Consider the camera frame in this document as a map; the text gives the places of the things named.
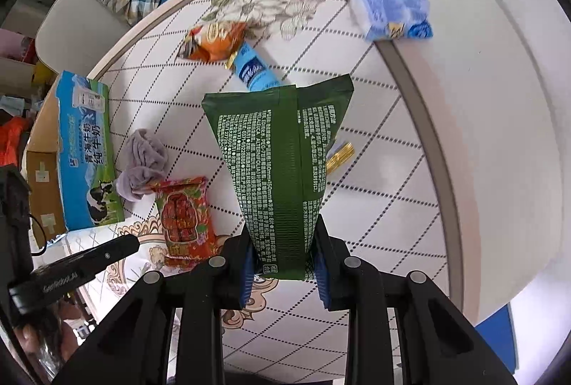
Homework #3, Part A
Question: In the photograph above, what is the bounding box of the white chair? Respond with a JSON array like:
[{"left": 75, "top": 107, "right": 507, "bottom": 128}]
[{"left": 36, "top": 0, "right": 130, "bottom": 77}]

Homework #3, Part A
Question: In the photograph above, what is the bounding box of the cardboard box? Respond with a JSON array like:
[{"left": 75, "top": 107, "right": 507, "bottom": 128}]
[{"left": 25, "top": 90, "right": 66, "bottom": 248}]

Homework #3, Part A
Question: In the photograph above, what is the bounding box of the black cable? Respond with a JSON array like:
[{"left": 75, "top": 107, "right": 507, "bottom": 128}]
[{"left": 27, "top": 212, "right": 49, "bottom": 257}]

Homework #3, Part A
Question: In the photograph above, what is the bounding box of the green snack bag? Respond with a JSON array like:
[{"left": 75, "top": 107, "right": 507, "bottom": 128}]
[{"left": 202, "top": 75, "right": 353, "bottom": 280}]

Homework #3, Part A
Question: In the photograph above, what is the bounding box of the grey crumpled cloth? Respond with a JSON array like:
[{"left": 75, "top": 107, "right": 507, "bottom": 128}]
[{"left": 115, "top": 129, "right": 168, "bottom": 202}]

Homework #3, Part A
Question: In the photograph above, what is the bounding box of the blue green milk carton box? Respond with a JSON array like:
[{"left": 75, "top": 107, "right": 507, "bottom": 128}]
[{"left": 55, "top": 71, "right": 124, "bottom": 231}]

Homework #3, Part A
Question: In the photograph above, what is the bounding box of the blue white tissue pack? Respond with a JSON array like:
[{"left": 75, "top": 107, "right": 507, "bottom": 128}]
[{"left": 348, "top": 0, "right": 434, "bottom": 41}]

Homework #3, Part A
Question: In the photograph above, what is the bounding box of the red snack packet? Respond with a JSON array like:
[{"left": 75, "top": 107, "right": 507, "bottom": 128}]
[{"left": 151, "top": 176, "right": 219, "bottom": 270}]

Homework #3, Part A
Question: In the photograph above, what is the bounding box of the blue Nestle milk powder sachet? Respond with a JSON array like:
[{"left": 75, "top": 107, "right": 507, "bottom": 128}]
[{"left": 226, "top": 41, "right": 354, "bottom": 174}]

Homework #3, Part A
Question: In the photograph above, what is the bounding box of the person's left hand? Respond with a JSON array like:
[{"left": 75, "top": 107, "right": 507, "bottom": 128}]
[{"left": 15, "top": 299, "right": 85, "bottom": 370}]

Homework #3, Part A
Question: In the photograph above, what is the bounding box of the blue object at floor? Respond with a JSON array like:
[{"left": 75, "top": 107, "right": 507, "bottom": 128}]
[{"left": 475, "top": 304, "right": 518, "bottom": 374}]

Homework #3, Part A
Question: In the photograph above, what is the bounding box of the orange snack packet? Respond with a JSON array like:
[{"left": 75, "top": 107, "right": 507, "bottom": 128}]
[{"left": 177, "top": 21, "right": 247, "bottom": 63}]

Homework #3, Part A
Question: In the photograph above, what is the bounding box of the red plastic bag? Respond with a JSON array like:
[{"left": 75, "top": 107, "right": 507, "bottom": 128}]
[{"left": 0, "top": 116, "right": 32, "bottom": 167}]

